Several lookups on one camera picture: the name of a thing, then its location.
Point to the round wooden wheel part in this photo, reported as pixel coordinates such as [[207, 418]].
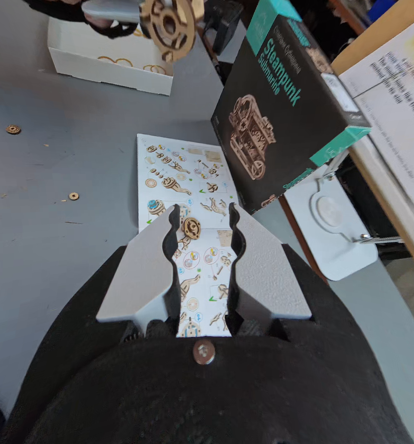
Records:
[[191, 228]]

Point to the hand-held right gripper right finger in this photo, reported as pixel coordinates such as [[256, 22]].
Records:
[[269, 277]]

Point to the black model kit box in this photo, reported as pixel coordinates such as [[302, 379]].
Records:
[[279, 121]]

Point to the white cardboard tray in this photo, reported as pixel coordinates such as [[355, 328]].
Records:
[[89, 45]]

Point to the illustrated instruction booklet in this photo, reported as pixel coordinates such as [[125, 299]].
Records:
[[165, 163]]

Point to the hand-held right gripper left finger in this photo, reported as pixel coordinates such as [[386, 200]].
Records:
[[141, 270]]

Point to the white stand base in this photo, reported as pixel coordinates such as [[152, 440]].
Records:
[[335, 249]]

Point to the small wooden gear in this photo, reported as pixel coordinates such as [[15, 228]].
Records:
[[72, 194]]

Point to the wooden arm assembly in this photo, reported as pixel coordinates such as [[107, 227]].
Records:
[[179, 41]]

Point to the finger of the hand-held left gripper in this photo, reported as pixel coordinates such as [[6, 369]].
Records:
[[110, 12]]

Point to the wooden disc with holes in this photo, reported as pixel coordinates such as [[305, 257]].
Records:
[[13, 129]]

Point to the tan rubber band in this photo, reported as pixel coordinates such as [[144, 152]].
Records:
[[98, 59], [144, 68], [116, 63]]

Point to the wooden sheet holder board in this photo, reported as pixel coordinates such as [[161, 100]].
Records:
[[373, 34]]

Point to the white printed instruction sheet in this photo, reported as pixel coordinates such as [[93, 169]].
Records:
[[401, 138]]

